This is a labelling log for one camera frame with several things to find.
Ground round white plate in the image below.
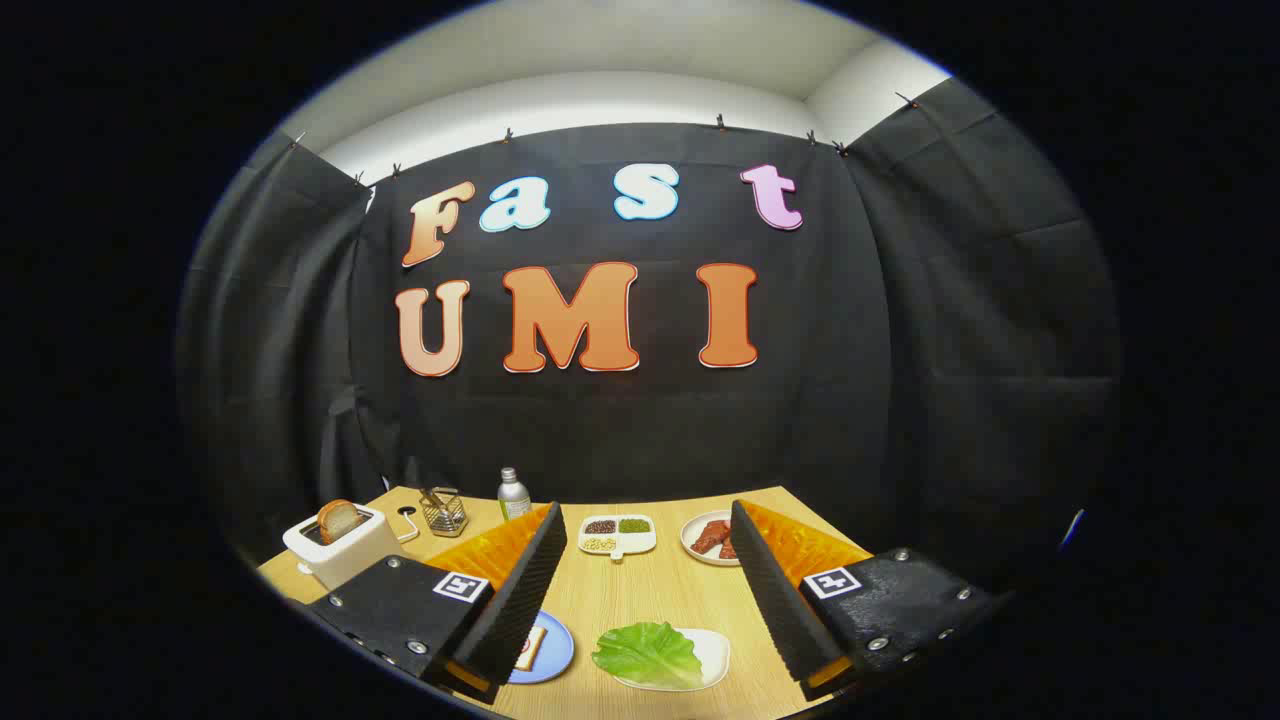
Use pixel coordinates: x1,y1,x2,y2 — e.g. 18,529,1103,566
680,510,746,567

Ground silver bottle with green label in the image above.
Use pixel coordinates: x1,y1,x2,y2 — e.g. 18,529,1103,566
497,467,532,521

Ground metal wire basket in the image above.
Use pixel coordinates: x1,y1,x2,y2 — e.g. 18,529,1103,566
419,487,469,538

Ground green lettuce leaf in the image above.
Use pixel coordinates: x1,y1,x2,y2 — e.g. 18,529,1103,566
591,621,705,690

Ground white toaster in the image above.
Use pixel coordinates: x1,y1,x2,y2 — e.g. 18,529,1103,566
283,503,404,591

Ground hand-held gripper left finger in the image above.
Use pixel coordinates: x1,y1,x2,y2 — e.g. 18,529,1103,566
305,502,569,706

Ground white divided dish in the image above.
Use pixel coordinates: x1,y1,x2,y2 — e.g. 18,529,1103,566
578,514,658,561

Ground brown-crusted bread slice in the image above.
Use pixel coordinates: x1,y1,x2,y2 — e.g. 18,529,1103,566
317,499,366,546

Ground white square plate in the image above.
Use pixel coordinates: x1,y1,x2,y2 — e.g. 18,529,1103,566
612,628,731,693

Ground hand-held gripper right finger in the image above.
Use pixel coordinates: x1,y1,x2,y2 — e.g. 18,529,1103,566
728,498,1001,703

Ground blue round plate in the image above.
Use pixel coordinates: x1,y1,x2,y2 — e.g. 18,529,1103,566
508,610,575,685

